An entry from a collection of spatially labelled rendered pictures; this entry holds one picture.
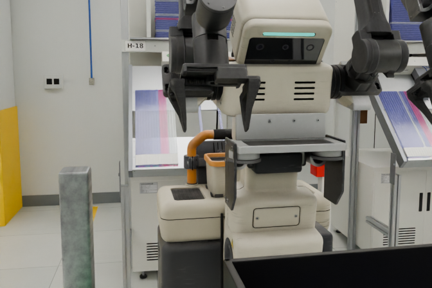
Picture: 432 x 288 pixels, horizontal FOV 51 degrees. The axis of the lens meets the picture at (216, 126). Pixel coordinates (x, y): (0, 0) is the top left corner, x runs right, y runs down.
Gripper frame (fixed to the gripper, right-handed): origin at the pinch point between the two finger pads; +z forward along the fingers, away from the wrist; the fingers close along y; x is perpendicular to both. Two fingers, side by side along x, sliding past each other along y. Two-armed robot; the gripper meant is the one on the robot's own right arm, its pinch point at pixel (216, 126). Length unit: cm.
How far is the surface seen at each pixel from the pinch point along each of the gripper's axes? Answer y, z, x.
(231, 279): -6.3, 22.8, -33.4
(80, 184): -18.1, 12.6, -18.4
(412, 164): 137, -30, 152
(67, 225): -19.5, 16.4, -16.5
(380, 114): 131, -63, 163
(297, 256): -0.6, 21.5, -31.5
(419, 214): 164, -8, 195
